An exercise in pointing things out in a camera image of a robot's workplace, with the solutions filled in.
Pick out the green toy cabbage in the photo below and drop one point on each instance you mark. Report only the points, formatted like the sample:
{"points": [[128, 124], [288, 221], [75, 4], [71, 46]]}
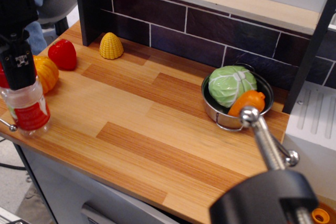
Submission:
{"points": [[228, 83]]}

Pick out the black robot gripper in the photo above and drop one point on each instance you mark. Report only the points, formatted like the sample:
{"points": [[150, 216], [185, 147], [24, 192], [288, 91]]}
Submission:
{"points": [[16, 56]]}

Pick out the small steel ball rod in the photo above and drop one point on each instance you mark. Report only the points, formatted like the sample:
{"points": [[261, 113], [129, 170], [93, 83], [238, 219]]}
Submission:
{"points": [[11, 127]]}

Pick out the orange cap on clamp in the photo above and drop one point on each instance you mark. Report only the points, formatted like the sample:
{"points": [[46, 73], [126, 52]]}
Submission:
{"points": [[320, 216]]}

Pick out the grey chair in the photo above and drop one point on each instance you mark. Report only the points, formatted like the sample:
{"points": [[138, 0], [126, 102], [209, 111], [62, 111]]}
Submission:
{"points": [[53, 13]]}

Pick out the white toy sink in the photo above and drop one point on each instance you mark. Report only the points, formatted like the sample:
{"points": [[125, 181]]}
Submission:
{"points": [[311, 127]]}

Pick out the small steel pot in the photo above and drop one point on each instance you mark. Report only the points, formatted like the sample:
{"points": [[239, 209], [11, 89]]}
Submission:
{"points": [[219, 114]]}

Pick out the yellow toy corn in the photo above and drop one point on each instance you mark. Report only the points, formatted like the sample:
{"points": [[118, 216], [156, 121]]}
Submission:
{"points": [[110, 47]]}

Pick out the clear jar red label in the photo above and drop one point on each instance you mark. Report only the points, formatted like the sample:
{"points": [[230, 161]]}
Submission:
{"points": [[28, 108]]}

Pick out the orange toy carrot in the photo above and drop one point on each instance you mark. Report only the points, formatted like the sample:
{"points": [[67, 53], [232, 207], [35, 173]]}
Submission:
{"points": [[249, 98]]}

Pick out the red plastic cap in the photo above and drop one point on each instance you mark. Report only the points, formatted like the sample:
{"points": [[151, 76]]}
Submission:
{"points": [[3, 79]]}

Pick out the steel drawer handle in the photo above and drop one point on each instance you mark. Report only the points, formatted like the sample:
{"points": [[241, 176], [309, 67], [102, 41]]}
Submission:
{"points": [[91, 215]]}

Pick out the orange toy pumpkin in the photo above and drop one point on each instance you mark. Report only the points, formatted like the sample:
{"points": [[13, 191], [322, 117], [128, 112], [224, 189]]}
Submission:
{"points": [[47, 72]]}

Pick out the dark right shelf post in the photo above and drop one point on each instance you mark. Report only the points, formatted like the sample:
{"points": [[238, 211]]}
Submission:
{"points": [[312, 49]]}

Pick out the brown shoe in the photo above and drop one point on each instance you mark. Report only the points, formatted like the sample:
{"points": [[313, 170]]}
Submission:
{"points": [[32, 208]]}

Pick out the red toy bell pepper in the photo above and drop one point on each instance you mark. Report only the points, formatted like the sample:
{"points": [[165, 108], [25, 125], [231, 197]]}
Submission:
{"points": [[63, 54]]}

